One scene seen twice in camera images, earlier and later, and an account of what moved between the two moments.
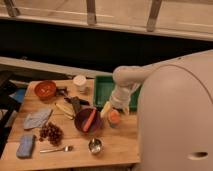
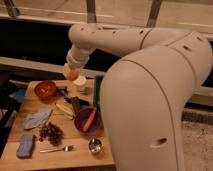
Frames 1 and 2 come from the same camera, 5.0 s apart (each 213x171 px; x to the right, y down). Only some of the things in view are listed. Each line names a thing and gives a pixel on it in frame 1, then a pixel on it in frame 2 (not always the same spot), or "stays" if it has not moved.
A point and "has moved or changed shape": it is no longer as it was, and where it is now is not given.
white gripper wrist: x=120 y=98 -> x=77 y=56
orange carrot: x=89 y=120 stays
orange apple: x=114 y=116 has moved or changed shape
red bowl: x=45 y=89 stays
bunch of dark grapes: x=52 y=133 stays
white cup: x=79 y=84 stays
